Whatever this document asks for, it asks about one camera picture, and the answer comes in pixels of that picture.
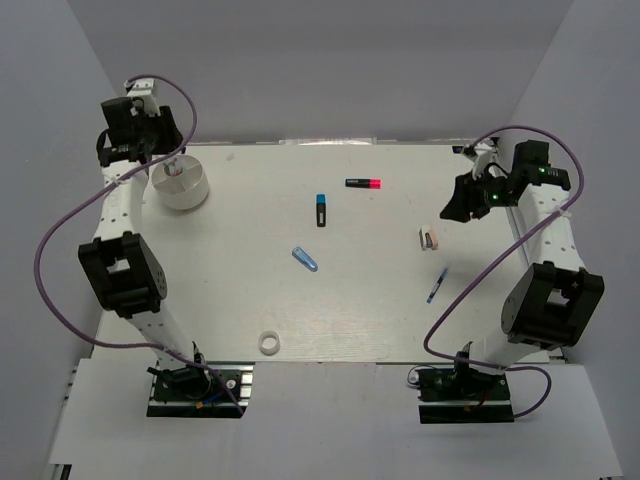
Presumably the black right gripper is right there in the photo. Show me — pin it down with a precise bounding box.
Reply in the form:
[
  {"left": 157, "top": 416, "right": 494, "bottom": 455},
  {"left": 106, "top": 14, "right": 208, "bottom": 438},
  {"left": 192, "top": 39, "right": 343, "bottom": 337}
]
[{"left": 439, "top": 166, "right": 515, "bottom": 223}]

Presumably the pink white eraser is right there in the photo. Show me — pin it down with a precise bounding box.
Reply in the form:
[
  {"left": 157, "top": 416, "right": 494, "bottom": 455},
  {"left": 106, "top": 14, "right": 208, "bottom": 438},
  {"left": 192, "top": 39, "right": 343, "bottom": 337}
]
[{"left": 418, "top": 225, "right": 439, "bottom": 251}]

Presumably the pink cap black highlighter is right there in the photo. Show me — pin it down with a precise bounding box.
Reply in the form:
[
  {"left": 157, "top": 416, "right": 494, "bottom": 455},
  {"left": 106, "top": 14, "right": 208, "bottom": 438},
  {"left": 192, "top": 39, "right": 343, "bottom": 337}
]
[{"left": 344, "top": 178, "right": 381, "bottom": 189}]

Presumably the dark blue gel pen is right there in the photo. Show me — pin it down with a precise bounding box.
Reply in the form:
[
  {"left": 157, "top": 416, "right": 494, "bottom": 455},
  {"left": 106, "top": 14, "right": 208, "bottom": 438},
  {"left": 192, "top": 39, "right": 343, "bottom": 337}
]
[{"left": 426, "top": 267, "right": 449, "bottom": 304}]

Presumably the blue cap black highlighter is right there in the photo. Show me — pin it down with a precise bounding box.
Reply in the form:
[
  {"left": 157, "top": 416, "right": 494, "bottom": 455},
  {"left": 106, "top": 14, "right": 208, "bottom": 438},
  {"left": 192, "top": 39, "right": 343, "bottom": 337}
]
[{"left": 315, "top": 194, "right": 327, "bottom": 228}]

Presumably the magenta gel pen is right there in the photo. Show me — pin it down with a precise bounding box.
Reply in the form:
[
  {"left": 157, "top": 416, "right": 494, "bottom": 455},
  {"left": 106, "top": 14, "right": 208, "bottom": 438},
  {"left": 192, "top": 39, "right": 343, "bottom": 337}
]
[{"left": 168, "top": 160, "right": 182, "bottom": 176}]

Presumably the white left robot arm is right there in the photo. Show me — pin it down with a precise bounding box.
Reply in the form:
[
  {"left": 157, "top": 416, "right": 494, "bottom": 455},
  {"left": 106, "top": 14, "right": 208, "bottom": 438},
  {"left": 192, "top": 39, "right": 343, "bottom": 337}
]
[{"left": 78, "top": 96, "right": 202, "bottom": 371}]

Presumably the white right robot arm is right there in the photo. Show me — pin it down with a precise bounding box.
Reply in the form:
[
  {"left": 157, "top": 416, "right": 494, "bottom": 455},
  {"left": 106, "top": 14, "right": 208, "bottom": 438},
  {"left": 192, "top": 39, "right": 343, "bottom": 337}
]
[{"left": 440, "top": 140, "right": 605, "bottom": 399}]

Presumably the white round divided organizer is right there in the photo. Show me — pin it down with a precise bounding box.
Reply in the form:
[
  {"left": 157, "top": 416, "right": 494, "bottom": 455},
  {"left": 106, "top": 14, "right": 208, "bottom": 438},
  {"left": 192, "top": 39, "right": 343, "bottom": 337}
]
[{"left": 151, "top": 154, "right": 209, "bottom": 211}]

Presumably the clear tape roll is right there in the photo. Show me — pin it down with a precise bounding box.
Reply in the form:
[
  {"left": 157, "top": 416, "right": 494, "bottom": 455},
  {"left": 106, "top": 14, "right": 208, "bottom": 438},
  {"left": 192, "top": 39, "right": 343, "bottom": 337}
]
[{"left": 258, "top": 331, "right": 281, "bottom": 356}]

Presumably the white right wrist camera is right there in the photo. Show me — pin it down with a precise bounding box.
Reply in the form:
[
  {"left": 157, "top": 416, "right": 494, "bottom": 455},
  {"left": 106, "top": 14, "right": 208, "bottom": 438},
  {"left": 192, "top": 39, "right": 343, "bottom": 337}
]
[{"left": 461, "top": 143, "right": 497, "bottom": 179}]

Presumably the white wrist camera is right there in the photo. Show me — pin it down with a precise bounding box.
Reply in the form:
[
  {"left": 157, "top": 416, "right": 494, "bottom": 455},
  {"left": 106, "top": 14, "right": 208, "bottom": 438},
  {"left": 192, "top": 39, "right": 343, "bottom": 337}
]
[
  {"left": 461, "top": 143, "right": 497, "bottom": 179},
  {"left": 124, "top": 77, "right": 160, "bottom": 117}
]

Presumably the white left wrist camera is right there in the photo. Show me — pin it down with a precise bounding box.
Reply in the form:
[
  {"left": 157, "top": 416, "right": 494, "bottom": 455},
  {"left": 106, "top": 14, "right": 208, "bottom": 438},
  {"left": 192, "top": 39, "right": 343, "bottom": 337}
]
[{"left": 124, "top": 77, "right": 160, "bottom": 117}]

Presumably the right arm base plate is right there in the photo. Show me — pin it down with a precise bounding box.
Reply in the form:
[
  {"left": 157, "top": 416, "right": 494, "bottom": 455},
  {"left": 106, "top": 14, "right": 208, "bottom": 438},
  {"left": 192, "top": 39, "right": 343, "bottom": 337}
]
[{"left": 407, "top": 363, "right": 514, "bottom": 425}]

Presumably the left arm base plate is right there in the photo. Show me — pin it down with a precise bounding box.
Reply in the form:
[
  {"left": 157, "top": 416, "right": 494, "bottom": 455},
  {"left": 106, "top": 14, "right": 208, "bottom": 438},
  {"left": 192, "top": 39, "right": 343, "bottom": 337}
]
[{"left": 146, "top": 363, "right": 254, "bottom": 419}]

